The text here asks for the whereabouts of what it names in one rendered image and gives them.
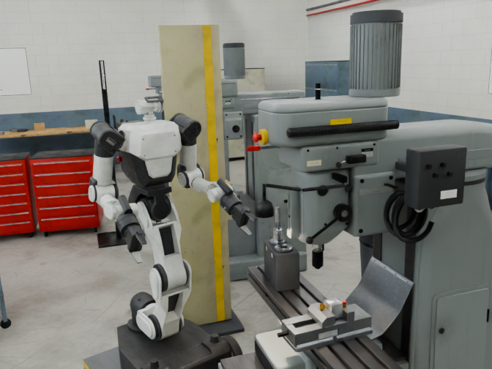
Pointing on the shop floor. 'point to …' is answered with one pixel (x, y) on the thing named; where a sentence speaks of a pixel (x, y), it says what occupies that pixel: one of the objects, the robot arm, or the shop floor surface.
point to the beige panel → (211, 312)
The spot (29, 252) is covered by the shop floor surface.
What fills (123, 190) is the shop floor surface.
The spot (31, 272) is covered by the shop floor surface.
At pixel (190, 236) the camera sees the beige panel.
